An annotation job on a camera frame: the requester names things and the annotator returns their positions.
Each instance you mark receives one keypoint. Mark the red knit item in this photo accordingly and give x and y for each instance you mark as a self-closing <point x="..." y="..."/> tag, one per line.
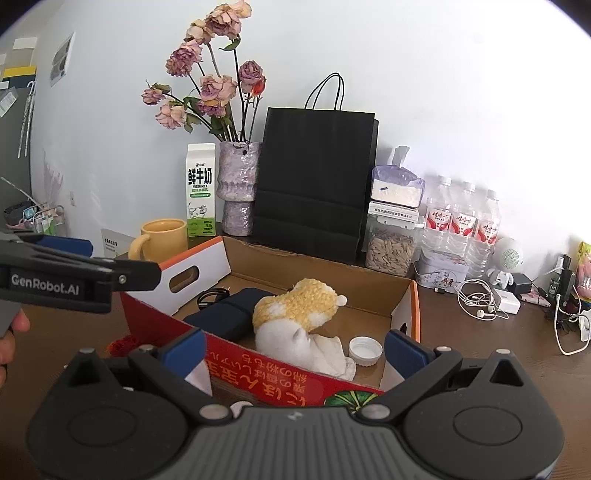
<point x="124" y="347"/>

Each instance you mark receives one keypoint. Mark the dried pink roses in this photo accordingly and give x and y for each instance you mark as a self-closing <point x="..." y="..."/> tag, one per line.
<point x="217" y="90"/>

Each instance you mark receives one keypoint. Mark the dark spray bottle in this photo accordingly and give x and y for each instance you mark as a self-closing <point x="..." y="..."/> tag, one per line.
<point x="561" y="284"/>

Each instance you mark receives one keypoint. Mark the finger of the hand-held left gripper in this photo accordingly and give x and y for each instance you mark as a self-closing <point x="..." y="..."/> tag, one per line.
<point x="138" y="275"/>
<point x="69" y="245"/>

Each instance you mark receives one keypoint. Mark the white round robot speaker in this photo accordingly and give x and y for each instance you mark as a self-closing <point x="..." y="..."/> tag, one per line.
<point x="508" y="258"/>

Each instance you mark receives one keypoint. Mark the navy zip case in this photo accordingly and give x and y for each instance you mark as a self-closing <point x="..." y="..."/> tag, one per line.
<point x="231" y="314"/>

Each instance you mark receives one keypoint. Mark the grey cabinet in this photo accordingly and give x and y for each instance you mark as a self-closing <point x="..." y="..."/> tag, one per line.
<point x="14" y="161"/>

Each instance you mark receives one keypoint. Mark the small white round lid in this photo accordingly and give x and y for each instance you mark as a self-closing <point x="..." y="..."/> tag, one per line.
<point x="241" y="408"/>

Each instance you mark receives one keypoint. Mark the white yellow plush toy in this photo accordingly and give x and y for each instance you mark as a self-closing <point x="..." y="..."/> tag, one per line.
<point x="295" y="304"/>

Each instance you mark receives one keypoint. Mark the black power adapter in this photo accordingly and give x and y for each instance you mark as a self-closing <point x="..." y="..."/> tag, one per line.
<point x="521" y="282"/>

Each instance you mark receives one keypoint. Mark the large white bottle cap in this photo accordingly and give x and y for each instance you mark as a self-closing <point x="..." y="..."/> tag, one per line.
<point x="364" y="348"/>

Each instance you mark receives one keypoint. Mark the person's left hand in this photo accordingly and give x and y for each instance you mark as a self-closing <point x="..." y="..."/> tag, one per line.
<point x="7" y="350"/>

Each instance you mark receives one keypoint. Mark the yellow pink snack packet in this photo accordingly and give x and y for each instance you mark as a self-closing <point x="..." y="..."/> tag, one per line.
<point x="584" y="272"/>

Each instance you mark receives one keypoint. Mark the wall paper sign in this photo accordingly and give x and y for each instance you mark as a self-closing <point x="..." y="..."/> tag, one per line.
<point x="62" y="57"/>

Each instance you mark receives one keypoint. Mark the pink dried wall flowers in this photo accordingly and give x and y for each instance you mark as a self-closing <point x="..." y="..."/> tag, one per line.
<point x="53" y="177"/>

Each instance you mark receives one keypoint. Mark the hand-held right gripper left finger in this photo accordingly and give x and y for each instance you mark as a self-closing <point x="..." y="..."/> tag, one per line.
<point x="184" y="350"/>

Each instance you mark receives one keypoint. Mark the white green milk carton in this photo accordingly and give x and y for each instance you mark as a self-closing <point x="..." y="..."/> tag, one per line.
<point x="201" y="194"/>

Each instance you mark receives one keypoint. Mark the yellow mug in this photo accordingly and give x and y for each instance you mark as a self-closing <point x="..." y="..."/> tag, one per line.
<point x="161" y="240"/>

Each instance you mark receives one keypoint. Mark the white charger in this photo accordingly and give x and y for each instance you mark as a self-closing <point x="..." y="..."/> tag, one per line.
<point x="507" y="304"/>

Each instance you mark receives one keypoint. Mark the purple vase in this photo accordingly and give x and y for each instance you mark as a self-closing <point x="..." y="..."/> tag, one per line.
<point x="238" y="184"/>

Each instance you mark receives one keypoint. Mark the clear seed container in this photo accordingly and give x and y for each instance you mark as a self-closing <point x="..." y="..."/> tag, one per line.
<point x="390" y="251"/>

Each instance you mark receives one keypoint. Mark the red cardboard box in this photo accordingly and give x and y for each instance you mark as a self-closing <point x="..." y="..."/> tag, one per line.
<point x="277" y="374"/>

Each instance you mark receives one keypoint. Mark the white card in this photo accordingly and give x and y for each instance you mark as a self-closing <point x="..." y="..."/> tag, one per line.
<point x="113" y="242"/>

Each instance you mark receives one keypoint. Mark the white earphones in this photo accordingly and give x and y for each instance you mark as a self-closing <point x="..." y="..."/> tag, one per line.
<point x="480" y="313"/>

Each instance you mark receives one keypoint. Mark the printed tin box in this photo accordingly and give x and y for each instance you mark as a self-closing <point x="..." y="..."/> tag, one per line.
<point x="441" y="272"/>

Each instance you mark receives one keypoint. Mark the black paper bag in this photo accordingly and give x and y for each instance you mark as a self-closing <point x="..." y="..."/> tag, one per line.
<point x="314" y="184"/>

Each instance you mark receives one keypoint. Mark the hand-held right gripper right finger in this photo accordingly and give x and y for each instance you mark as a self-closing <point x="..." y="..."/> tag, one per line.
<point x="406" y="353"/>

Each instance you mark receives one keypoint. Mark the white face mask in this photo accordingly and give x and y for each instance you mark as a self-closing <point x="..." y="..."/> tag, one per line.
<point x="585" y="323"/>

